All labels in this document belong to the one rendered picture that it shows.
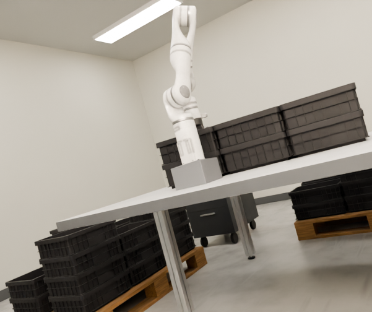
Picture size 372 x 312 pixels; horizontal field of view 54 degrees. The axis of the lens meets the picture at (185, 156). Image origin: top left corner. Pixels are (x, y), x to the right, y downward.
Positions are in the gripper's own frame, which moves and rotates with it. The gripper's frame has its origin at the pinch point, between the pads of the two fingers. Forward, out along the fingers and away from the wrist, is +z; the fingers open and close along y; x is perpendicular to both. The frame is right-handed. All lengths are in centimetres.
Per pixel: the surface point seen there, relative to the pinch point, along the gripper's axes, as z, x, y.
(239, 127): -3.8, -5.7, 23.2
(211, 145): 0.7, -7.4, 9.1
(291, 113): -2.9, -3.0, 45.8
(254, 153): 9.1, -5.3, 26.4
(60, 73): -156, 196, -272
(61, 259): 38, -21, -90
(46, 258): 36, -20, -104
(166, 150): -3.0, -10.1, -13.1
